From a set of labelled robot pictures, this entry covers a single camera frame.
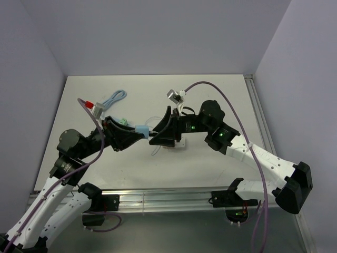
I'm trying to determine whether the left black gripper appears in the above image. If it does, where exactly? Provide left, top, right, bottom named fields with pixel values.
left=77, top=115, right=144, bottom=159

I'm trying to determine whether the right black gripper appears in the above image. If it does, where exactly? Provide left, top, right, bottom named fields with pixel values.
left=149, top=105, right=212, bottom=147

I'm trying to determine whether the green plug adapter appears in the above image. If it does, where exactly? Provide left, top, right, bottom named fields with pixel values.
left=118, top=118, right=129, bottom=126

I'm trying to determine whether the white plug adapter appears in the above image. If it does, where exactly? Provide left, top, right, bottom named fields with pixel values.
left=174, top=137, right=186, bottom=149

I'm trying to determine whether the light blue charger with cable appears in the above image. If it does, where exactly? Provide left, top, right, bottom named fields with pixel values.
left=135, top=116, right=162, bottom=139

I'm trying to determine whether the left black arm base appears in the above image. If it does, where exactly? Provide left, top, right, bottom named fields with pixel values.
left=82, top=194, right=120, bottom=228

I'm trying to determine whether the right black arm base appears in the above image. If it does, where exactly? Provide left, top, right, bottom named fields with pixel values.
left=208, top=190, right=261, bottom=224

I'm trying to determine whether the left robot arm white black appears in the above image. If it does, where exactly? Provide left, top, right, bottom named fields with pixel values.
left=1, top=116, right=149, bottom=252

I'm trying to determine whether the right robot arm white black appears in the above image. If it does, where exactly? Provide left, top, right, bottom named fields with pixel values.
left=150, top=100, right=313, bottom=214

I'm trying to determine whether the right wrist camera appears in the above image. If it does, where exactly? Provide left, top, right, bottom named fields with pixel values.
left=167, top=89, right=186, bottom=105

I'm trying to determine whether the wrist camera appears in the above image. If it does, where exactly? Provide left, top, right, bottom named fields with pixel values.
left=84, top=101, right=105, bottom=120
left=167, top=89, right=186, bottom=105

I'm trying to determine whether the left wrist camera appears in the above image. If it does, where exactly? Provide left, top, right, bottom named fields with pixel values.
left=84, top=101, right=105, bottom=120

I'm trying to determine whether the light blue power cord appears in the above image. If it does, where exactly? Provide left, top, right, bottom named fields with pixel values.
left=101, top=90, right=127, bottom=109

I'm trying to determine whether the aluminium front rail frame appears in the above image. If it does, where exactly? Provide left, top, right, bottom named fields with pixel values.
left=92, top=179, right=264, bottom=217

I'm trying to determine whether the aluminium rail frame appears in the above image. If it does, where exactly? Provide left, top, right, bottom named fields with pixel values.
left=243, top=74, right=276, bottom=155
left=92, top=179, right=264, bottom=217

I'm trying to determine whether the aluminium right rail frame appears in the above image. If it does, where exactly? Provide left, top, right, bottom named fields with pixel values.
left=243, top=74, right=276, bottom=155

